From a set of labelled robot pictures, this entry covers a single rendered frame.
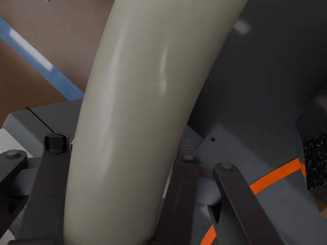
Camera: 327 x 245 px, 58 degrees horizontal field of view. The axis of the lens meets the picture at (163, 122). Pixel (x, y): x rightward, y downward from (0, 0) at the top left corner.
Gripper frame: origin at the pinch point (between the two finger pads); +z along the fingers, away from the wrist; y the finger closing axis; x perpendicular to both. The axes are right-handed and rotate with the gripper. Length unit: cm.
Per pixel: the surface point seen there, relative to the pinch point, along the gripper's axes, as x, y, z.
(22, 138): -23, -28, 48
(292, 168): -49, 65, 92
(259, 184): -60, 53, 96
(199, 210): -81, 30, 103
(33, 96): -42, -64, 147
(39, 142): -23, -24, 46
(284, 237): -82, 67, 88
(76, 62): -20, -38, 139
